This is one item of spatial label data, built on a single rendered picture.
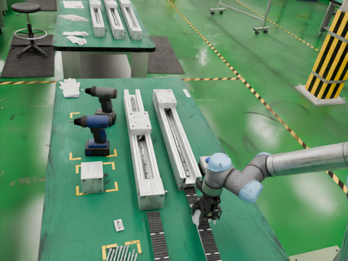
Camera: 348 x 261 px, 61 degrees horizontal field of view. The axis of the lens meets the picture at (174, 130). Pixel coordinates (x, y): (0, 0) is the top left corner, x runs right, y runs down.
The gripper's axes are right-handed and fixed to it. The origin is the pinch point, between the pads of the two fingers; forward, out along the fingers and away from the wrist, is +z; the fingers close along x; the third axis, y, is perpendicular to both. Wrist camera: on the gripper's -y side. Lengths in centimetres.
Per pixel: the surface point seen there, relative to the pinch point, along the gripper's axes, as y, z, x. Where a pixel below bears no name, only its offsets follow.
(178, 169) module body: -24.3, -5.4, -4.8
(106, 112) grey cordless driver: -74, -4, -35
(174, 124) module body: -64, -2, 2
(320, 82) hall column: -228, 56, 243
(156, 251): 11.6, -0.4, -20.5
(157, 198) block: -9.6, -4.2, -16.8
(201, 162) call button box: -30.9, -2.1, 9.0
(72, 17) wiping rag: -266, 0, -65
